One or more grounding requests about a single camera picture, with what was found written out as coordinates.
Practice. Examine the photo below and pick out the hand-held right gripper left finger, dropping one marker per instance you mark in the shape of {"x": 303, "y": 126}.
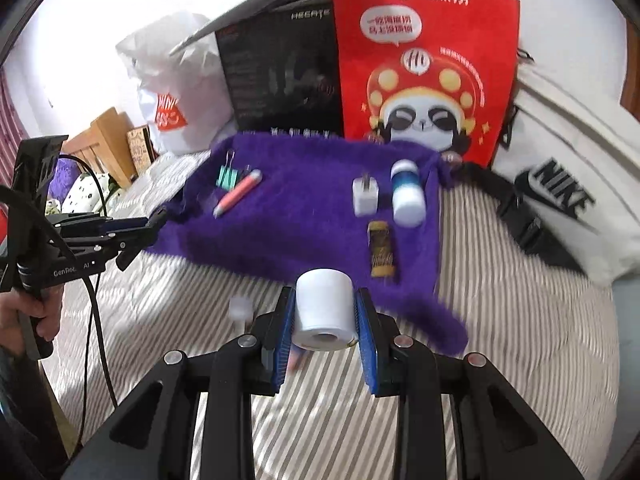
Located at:
{"x": 285, "y": 332}

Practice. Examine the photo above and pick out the small framed sign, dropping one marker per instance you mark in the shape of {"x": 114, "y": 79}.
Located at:
{"x": 140, "y": 147}

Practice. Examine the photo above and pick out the red striped curtain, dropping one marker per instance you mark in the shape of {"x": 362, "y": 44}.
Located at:
{"x": 11, "y": 120}

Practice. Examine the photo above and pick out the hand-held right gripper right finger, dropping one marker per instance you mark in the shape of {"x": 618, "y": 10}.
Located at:
{"x": 364, "y": 340}

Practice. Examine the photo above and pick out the red panda print bag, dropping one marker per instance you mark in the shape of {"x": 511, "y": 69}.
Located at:
{"x": 425, "y": 60}

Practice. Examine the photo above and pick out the purple pillow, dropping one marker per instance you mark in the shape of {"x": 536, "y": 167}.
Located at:
{"x": 62, "y": 177}

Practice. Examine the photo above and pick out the white charger plug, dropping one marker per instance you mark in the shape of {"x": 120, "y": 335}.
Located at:
{"x": 365, "y": 199}

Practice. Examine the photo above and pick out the blue and white glue stick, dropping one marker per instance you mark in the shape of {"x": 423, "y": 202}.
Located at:
{"x": 407, "y": 195}

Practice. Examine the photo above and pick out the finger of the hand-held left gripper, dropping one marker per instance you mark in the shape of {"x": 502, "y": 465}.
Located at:
{"x": 125, "y": 225}
{"x": 127, "y": 252}

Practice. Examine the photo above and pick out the pink and blue eraser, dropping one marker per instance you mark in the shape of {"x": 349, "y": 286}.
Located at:
{"x": 296, "y": 361}

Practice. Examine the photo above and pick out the purple fuzzy cloth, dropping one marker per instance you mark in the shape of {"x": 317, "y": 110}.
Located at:
{"x": 310, "y": 220}

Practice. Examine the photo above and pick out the striped bed sheet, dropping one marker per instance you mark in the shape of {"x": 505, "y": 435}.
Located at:
{"x": 500, "y": 360}

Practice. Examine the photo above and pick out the white bag with red logo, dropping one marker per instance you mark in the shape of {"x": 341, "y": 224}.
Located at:
{"x": 185, "y": 90}

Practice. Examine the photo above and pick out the white bag with black logo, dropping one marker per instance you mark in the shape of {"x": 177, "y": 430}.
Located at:
{"x": 565, "y": 160}

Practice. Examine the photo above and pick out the person's dark clothing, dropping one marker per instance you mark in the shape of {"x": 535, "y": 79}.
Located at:
{"x": 25, "y": 420}

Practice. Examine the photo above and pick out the black printed box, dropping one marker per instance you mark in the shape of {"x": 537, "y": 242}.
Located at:
{"x": 285, "y": 70}

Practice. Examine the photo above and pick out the person's left hand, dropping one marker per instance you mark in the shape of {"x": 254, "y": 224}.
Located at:
{"x": 47, "y": 325}

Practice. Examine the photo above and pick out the white toilet paper roll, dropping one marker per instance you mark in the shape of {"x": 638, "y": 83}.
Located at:
{"x": 322, "y": 305}

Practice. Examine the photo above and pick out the mint green binder clip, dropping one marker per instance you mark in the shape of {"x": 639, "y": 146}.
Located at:
{"x": 227, "y": 175}

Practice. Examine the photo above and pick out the panda print cushion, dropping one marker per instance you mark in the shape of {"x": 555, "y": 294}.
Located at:
{"x": 87, "y": 192}

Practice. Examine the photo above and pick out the wooden headboard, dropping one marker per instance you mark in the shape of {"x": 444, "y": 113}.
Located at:
{"x": 107, "y": 142}

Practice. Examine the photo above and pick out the yellow and black lighter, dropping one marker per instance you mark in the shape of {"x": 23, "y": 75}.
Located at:
{"x": 382, "y": 250}

